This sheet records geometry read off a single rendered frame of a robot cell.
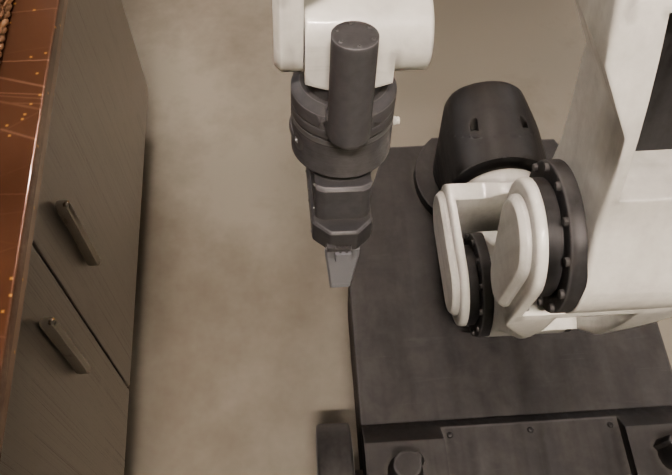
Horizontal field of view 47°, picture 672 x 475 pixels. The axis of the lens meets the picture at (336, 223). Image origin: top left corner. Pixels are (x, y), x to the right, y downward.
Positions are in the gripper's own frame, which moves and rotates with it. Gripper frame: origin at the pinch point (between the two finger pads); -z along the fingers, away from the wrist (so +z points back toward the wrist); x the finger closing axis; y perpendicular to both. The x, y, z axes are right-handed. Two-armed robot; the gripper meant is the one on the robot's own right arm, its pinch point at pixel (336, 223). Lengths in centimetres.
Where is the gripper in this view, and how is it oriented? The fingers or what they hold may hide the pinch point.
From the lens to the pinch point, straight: 77.0
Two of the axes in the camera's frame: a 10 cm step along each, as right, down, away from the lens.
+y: 10.0, -0.4, 0.9
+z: 0.4, -6.5, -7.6
